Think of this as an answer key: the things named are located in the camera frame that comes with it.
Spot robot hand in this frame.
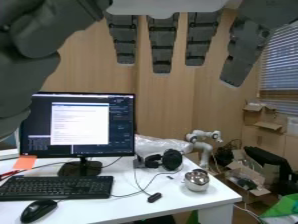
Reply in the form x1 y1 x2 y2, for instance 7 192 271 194
0 0 298 142

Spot computer monitor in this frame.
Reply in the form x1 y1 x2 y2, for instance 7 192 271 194
17 92 136 178

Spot orange paper note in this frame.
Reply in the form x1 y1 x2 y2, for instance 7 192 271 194
10 154 38 171

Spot clear plastic bag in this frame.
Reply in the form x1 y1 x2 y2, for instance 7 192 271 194
132 133 196 157

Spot black keyboard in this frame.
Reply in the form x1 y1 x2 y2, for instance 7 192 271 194
0 175 115 202

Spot black headphones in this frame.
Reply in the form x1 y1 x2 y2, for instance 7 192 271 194
142 148 184 172

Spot black computer mouse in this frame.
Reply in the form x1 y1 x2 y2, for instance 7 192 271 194
18 198 59 224

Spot small white jointed device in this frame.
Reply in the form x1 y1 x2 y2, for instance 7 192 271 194
183 129 224 169

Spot white desk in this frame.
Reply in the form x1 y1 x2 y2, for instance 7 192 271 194
0 153 243 224

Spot small black dongle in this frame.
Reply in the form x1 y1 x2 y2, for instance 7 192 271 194
146 191 163 204

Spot cardboard box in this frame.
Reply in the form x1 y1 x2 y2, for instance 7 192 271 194
242 99 279 127
252 120 285 135

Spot metal bowl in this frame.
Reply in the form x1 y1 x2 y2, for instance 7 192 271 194
182 168 211 193

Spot window blinds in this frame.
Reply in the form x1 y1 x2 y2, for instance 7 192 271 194
256 19 298 117

